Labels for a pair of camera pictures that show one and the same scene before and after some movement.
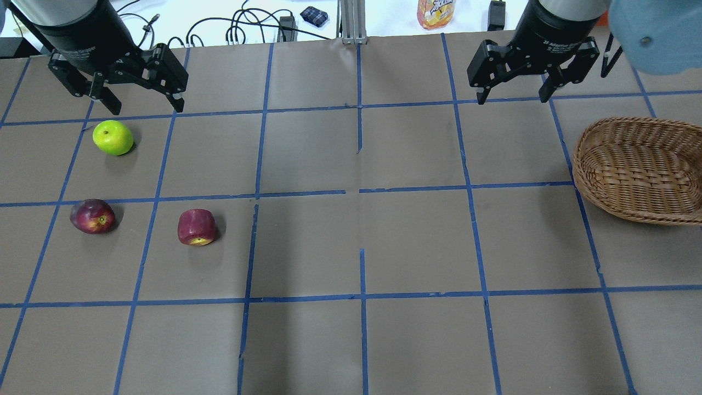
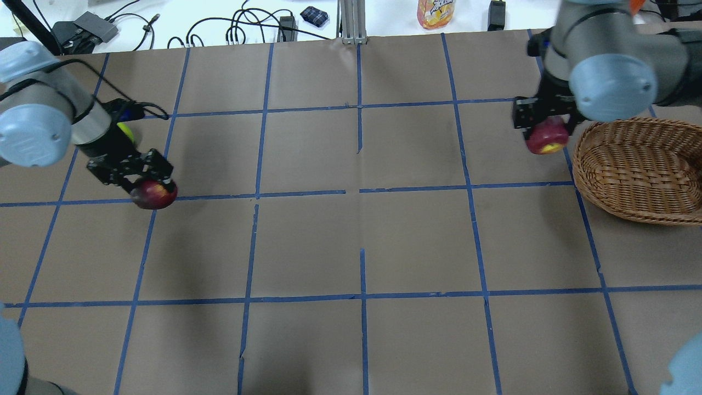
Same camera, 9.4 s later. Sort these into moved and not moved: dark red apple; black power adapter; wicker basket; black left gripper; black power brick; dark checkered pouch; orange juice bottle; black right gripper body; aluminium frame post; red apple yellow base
Moved: black left gripper; black right gripper body; red apple yellow base; dark red apple
Not moved: aluminium frame post; black power adapter; dark checkered pouch; orange juice bottle; wicker basket; black power brick
